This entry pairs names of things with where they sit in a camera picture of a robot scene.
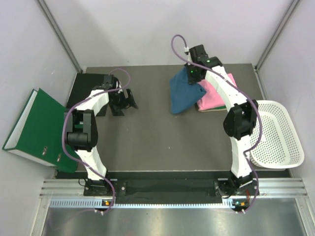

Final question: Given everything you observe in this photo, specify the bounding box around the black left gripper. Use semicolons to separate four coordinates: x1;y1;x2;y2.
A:
109;88;137;116

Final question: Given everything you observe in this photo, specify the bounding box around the blue t shirt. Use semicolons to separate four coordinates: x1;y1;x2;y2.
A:
169;67;206;115

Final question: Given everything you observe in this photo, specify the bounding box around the pink t shirt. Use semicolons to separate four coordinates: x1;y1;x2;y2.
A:
197;80;225;110

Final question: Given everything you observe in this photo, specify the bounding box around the white perforated plastic basket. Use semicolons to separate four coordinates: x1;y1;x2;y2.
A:
250;100;305;169

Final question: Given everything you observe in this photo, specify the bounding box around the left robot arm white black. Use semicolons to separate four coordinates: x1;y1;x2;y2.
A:
62;74;138;196

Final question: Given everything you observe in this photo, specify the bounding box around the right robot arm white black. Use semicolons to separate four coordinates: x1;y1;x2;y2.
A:
185;45;258;198

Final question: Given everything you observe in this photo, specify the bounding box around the green folded t shirt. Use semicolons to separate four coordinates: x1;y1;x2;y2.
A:
210;106;226;111

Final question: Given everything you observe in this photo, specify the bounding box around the green ring binder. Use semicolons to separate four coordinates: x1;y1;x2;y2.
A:
2;89;78;173

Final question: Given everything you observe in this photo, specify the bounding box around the grey slotted cable duct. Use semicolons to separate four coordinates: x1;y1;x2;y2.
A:
50;199;245;209

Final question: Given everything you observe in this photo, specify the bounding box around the right aluminium corner post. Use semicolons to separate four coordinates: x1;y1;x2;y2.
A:
254;0;301;72

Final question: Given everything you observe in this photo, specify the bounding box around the aluminium corner post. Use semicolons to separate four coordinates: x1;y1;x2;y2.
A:
254;0;301;72
35;0;83;73

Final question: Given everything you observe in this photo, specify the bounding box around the left aluminium corner post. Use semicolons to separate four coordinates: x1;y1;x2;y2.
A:
35;0;83;73

